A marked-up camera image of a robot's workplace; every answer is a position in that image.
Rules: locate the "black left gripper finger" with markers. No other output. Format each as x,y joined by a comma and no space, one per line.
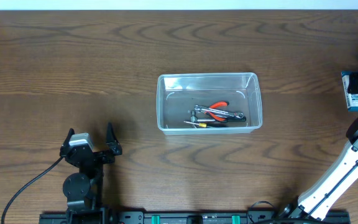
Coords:
68,137
111,140

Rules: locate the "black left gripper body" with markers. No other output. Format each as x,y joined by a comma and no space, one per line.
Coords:
96,155

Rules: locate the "blue white screwdriver box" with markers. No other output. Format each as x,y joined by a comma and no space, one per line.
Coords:
351,99

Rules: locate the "small hammer black handle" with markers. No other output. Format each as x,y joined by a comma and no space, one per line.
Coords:
196,119

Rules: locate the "black yellow screwdriver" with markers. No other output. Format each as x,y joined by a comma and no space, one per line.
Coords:
206,125

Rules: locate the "clear plastic storage container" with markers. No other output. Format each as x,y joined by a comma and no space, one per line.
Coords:
177,95

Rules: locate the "red handled pliers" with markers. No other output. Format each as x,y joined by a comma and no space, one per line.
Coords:
215,106

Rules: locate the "silver combination wrench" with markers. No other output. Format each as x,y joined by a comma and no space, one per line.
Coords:
227,114

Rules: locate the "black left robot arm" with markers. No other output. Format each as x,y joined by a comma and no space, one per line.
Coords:
84,189

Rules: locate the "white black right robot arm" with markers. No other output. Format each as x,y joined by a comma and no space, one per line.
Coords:
314,204

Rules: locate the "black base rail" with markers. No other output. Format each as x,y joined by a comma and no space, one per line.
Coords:
138,217

